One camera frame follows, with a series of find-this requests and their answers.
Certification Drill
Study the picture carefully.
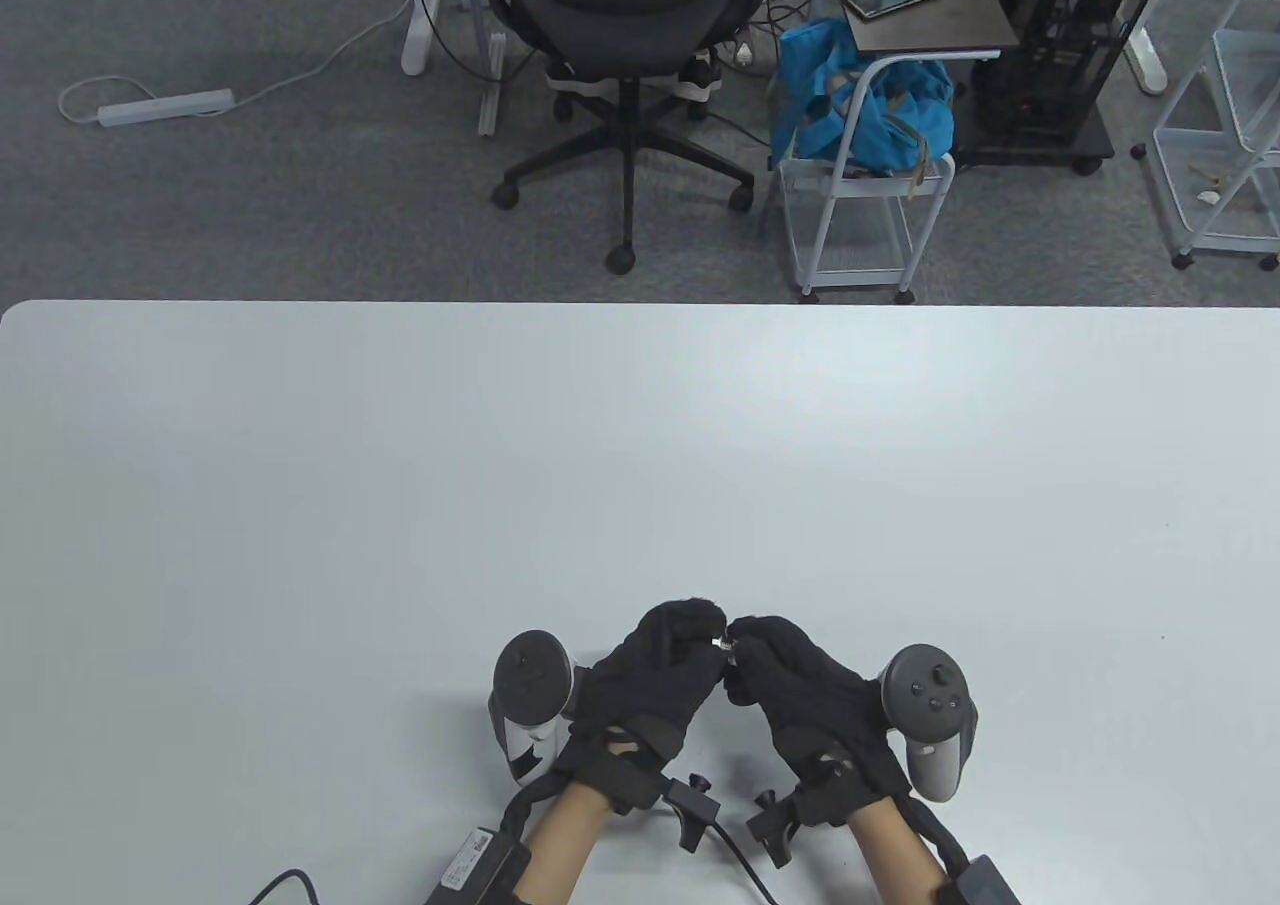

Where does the black wheeled platform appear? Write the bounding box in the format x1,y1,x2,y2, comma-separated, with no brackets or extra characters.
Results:
950,105,1116,176

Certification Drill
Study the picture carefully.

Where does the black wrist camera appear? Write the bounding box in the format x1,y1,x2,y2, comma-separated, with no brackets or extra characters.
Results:
745,790,801,868
660,773,721,852

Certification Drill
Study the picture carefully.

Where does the person's left forearm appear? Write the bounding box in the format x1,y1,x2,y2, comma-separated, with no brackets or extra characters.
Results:
518,783,613,905

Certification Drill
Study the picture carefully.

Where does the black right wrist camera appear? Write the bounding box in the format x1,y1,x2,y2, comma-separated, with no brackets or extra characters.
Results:
745,790,801,868

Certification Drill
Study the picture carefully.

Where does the black braided right cable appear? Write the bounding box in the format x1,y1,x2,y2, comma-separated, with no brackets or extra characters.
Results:
898,795,973,878

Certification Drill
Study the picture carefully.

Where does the white desk leg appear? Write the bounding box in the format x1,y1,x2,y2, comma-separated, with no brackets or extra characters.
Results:
400,0,449,78

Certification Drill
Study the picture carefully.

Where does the person's left hand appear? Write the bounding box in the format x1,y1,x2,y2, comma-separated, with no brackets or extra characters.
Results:
553,600,729,814

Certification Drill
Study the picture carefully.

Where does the black computer case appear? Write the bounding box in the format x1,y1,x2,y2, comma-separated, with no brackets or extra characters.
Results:
975,0,1176,143

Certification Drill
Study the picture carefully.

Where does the white power strip cable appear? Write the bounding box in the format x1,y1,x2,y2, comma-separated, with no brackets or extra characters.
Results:
58,0,416,128

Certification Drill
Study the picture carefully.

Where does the white power strip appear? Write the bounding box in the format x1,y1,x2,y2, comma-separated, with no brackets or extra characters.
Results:
97,88,237,129

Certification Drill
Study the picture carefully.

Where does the black braided cable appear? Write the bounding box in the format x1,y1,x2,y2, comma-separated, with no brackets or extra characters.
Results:
500,780,561,846
898,795,973,878

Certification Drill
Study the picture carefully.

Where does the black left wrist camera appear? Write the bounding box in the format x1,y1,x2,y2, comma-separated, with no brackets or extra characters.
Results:
660,773,721,852

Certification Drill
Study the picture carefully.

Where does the grey left hand controller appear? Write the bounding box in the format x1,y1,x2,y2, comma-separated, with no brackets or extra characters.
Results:
487,630,576,786

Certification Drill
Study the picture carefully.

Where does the black left forearm box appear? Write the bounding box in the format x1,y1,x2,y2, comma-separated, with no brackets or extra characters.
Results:
425,825,531,905

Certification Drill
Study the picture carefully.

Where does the black camera cable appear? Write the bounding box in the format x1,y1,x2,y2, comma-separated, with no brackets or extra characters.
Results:
710,817,783,905

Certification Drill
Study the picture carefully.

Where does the blue bag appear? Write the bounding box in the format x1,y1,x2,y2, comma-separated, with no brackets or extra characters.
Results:
770,17,958,174

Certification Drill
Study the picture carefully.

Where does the grey hand controller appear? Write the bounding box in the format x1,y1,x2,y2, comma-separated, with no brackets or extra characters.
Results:
877,643,979,804
487,630,576,786

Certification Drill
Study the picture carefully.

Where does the grey right hand controller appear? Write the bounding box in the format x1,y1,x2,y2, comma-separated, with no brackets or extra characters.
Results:
877,643,979,804

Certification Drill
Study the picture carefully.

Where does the white rolling shelf cart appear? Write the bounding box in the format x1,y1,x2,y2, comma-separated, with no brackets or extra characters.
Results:
1133,0,1280,271

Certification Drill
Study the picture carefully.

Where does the white wire cart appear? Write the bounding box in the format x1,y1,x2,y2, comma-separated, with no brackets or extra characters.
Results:
778,50,958,304

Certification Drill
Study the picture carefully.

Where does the person's right hand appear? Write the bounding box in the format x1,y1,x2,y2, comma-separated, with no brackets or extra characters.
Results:
722,615,913,826

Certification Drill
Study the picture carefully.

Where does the person's right forearm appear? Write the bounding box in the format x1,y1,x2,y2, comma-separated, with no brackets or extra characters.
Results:
845,803,947,905

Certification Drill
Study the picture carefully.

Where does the black mesh office chair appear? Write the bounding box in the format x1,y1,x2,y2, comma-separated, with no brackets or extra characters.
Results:
483,0,773,276

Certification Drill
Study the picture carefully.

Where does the dark side table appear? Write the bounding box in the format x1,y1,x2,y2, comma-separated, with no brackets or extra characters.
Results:
822,0,1021,61

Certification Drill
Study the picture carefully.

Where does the white desk foot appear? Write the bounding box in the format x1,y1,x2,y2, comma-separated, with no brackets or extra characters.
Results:
1125,5,1169,96

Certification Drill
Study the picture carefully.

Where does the black braided left cable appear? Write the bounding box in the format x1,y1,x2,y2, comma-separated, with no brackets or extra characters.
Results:
500,780,561,846

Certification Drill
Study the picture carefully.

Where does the black right forearm box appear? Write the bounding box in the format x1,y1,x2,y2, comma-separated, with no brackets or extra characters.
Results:
940,855,1021,905

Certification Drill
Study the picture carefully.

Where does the thin black cable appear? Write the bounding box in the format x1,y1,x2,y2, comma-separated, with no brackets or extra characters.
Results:
248,869,323,905

